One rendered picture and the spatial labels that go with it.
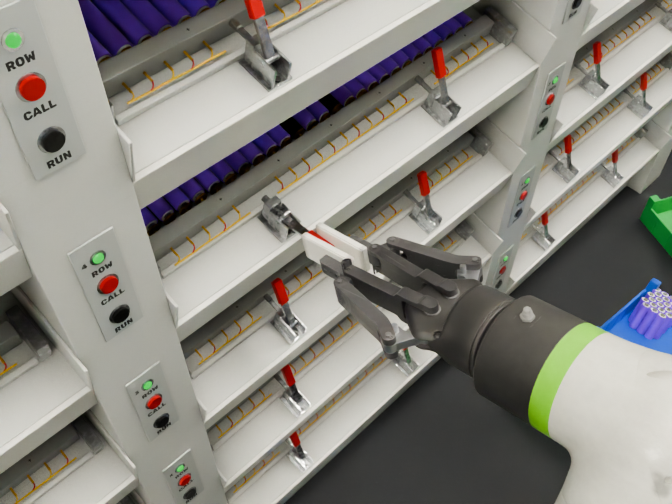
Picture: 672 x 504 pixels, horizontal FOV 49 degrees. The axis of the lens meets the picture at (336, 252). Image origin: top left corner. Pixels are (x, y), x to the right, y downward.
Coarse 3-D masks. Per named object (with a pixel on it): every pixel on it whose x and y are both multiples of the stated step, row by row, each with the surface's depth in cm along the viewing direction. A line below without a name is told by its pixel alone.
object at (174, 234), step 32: (480, 32) 97; (416, 64) 92; (384, 96) 89; (320, 128) 85; (288, 160) 82; (224, 192) 78; (256, 192) 81; (192, 224) 76; (224, 224) 78; (160, 256) 75
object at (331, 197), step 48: (480, 0) 101; (480, 48) 99; (528, 48) 99; (480, 96) 95; (336, 144) 87; (384, 144) 88; (432, 144) 90; (336, 192) 84; (192, 240) 77; (240, 240) 78; (288, 240) 80; (192, 288) 75; (240, 288) 78
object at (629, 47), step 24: (648, 0) 138; (624, 24) 133; (648, 24) 137; (600, 48) 122; (624, 48) 134; (648, 48) 135; (576, 72) 128; (600, 72) 124; (624, 72) 131; (576, 96) 126; (600, 96) 127; (576, 120) 123; (552, 144) 122
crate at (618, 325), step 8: (656, 280) 161; (648, 288) 162; (656, 288) 161; (640, 296) 160; (632, 304) 159; (624, 312) 157; (608, 320) 150; (616, 320) 155; (624, 320) 160; (608, 328) 154; (616, 328) 157; (624, 328) 158; (624, 336) 156; (632, 336) 156; (640, 336) 157; (664, 336) 159; (640, 344) 155; (648, 344) 155; (656, 344) 156; (664, 344) 156; (664, 352) 154
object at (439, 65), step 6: (438, 48) 86; (432, 54) 87; (438, 54) 86; (438, 60) 87; (438, 66) 87; (444, 66) 88; (438, 72) 88; (444, 72) 88; (438, 78) 88; (444, 78) 89; (444, 84) 89; (444, 90) 89; (444, 96) 90; (444, 102) 90
